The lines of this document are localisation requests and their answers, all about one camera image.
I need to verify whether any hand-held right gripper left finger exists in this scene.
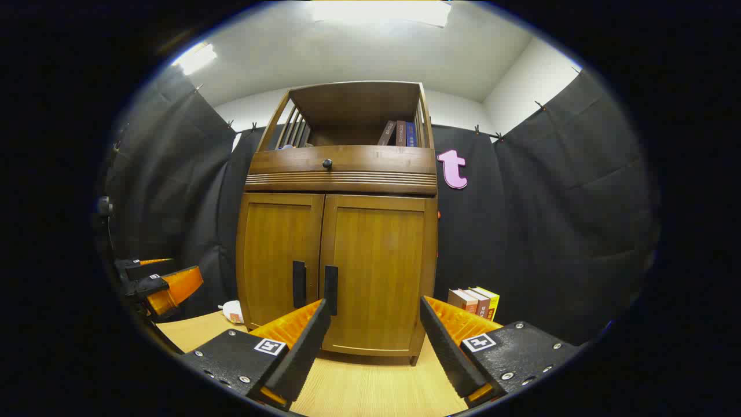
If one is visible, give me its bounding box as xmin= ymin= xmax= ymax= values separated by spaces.
xmin=179 ymin=298 xmax=333 ymax=412

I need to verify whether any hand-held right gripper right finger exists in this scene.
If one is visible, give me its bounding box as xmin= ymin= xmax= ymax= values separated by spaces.
xmin=419 ymin=295 xmax=579 ymax=409

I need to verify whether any wooden shoe cabinet door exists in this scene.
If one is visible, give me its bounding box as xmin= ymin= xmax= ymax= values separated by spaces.
xmin=320 ymin=195 xmax=438 ymax=357
xmin=236 ymin=193 xmax=325 ymax=331

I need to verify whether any wooden double-door shoe cabinet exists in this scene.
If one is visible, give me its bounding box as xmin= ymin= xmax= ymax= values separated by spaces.
xmin=236 ymin=80 xmax=439 ymax=367

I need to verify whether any small white bottle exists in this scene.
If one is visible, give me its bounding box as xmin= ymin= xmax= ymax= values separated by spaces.
xmin=218 ymin=300 xmax=245 ymax=325

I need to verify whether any yellow book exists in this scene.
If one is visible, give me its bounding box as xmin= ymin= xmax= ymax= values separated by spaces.
xmin=472 ymin=287 xmax=500 ymax=321

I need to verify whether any black backdrop cloth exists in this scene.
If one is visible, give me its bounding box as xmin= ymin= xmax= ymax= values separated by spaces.
xmin=104 ymin=64 xmax=661 ymax=348

